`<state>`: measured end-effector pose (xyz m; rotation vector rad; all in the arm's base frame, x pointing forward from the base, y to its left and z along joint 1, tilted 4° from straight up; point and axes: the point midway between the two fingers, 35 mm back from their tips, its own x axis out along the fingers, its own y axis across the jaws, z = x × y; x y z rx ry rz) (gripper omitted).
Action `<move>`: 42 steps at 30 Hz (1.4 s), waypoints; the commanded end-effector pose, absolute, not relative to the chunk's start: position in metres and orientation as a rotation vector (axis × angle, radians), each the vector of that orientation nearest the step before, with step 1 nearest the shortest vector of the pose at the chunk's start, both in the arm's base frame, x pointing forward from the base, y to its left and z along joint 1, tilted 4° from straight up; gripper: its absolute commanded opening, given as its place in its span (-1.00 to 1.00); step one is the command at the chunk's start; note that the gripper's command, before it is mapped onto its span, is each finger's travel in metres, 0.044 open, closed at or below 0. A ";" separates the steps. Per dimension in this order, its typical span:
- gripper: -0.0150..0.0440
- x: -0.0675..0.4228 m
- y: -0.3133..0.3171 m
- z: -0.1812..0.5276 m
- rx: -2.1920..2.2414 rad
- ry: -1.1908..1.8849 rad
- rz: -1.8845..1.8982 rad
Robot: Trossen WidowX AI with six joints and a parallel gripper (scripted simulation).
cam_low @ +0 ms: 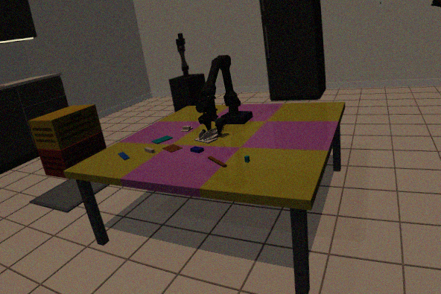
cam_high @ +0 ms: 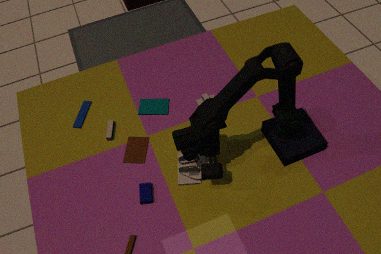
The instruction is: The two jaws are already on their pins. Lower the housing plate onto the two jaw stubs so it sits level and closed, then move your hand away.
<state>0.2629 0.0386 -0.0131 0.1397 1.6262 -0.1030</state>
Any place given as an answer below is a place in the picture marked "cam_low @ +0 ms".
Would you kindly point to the brown flat plate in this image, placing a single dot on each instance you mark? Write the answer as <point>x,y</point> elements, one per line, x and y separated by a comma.
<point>172,148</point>

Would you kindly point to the brown flat bar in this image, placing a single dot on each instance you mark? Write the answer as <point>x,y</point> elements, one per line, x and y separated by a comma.
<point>217,161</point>

